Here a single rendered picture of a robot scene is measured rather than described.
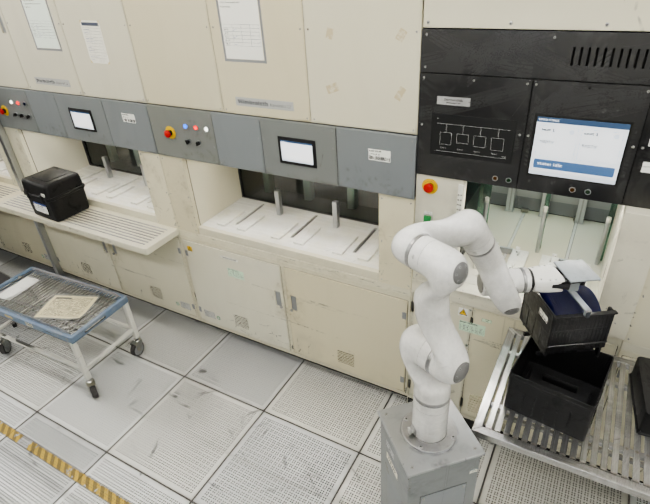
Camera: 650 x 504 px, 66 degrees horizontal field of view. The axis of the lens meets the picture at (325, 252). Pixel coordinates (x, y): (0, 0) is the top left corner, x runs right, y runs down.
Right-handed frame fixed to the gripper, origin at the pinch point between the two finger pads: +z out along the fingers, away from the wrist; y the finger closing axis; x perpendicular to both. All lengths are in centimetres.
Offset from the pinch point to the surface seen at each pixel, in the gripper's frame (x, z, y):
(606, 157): 31.8, 15.3, -21.5
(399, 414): -49, -59, 9
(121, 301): -81, -202, -121
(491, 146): 31, -16, -42
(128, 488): -126, -185, -26
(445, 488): -64, -47, 30
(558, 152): 31.5, 2.9, -29.7
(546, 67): 59, -4, -35
